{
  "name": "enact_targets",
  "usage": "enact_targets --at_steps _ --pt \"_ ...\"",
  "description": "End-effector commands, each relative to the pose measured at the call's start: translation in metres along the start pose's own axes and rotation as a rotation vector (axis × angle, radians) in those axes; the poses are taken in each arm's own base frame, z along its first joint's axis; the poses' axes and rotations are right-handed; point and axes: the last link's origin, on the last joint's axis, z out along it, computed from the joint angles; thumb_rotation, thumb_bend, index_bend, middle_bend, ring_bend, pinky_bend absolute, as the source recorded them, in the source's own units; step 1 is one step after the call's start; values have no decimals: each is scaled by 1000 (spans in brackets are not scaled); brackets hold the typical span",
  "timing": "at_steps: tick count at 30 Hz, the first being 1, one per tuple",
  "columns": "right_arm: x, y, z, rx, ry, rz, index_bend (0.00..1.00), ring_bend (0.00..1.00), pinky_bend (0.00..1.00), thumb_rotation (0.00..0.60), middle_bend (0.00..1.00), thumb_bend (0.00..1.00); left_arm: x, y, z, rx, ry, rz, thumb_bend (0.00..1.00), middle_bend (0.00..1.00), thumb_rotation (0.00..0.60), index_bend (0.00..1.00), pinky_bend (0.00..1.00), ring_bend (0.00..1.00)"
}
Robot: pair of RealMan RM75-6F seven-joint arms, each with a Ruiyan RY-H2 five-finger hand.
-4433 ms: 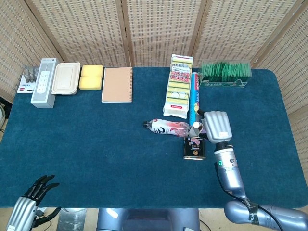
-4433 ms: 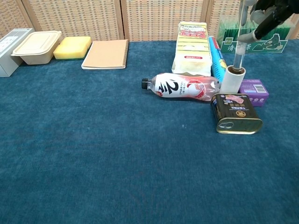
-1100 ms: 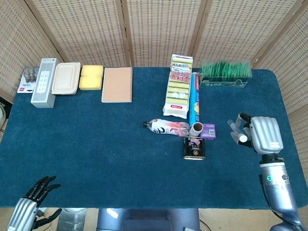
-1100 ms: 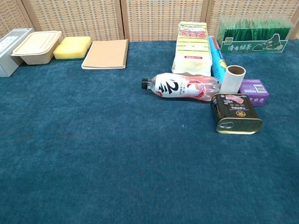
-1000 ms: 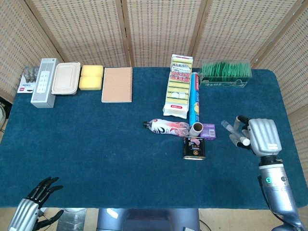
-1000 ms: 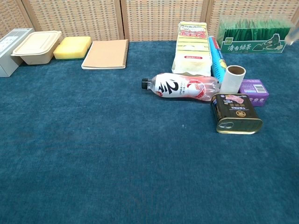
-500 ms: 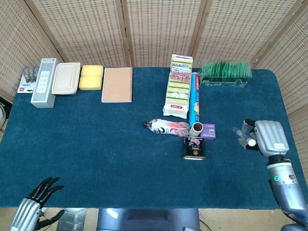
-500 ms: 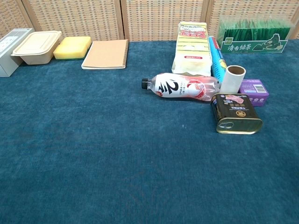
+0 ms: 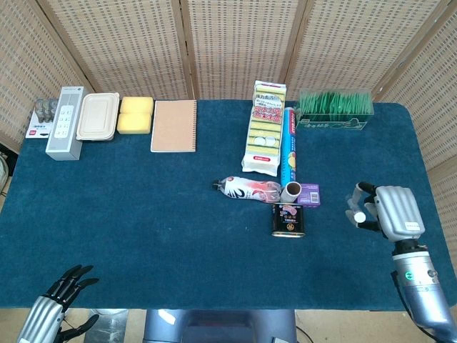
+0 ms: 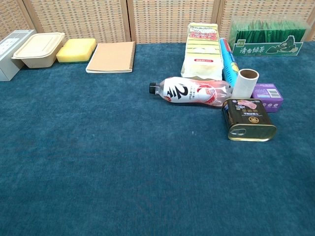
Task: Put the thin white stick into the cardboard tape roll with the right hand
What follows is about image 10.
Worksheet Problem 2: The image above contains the blue cylindrical tube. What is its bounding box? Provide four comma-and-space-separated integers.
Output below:
220, 37, 241, 86

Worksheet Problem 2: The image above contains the white paper roll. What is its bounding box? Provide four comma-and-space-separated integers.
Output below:
231, 68, 260, 99

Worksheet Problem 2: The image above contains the clear pink drink bottle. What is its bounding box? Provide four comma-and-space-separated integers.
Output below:
149, 76, 233, 109

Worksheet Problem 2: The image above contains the blue table cloth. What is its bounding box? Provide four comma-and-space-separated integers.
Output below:
0, 41, 315, 236

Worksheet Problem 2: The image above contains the kraft spiral notebook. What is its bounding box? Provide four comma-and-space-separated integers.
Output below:
85, 41, 137, 74

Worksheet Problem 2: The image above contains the yellow snack package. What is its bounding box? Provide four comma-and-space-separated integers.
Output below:
180, 22, 223, 81

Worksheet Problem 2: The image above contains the black gold meat can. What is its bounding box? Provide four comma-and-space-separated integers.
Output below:
221, 98, 278, 143

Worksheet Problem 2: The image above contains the yellow sponge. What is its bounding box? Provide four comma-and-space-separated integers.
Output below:
64, 38, 97, 54
56, 45, 92, 64

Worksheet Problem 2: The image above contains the small purple box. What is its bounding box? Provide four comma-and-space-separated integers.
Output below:
251, 83, 284, 113

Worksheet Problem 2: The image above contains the woven folding screen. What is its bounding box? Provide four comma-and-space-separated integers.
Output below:
0, 0, 315, 44

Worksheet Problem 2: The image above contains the beige lidded food container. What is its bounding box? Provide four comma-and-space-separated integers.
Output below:
11, 32, 66, 69

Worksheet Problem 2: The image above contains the clear green tea box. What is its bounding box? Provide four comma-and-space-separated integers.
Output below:
228, 15, 312, 58

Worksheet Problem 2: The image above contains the grey power strip box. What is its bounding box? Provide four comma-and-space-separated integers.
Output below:
0, 29, 37, 82

